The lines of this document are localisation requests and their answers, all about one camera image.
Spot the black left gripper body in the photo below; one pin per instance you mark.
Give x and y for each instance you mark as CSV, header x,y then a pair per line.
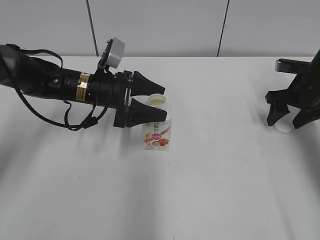
x,y
111,91

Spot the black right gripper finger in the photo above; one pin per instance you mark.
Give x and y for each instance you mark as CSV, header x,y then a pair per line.
x,y
305,116
276,112

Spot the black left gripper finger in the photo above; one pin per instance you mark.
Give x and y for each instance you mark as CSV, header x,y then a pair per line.
x,y
139,113
142,86

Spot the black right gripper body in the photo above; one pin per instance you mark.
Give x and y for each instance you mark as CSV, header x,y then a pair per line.
x,y
284,98

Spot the white ribbed bottle cap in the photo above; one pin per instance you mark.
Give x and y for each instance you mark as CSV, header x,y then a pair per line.
x,y
283,127

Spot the white yogurt drink bottle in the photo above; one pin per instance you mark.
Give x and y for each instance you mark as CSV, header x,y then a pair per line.
x,y
157,135

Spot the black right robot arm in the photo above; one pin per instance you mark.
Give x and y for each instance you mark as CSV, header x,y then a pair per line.
x,y
303,92

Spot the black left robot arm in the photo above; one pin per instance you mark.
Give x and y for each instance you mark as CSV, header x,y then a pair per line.
x,y
35,77

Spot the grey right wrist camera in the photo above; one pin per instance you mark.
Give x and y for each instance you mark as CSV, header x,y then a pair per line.
x,y
290,66

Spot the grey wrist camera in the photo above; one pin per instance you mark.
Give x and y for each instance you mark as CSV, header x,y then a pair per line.
x,y
112,54
290,66

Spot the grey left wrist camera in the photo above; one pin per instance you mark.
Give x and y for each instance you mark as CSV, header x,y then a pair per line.
x,y
112,54

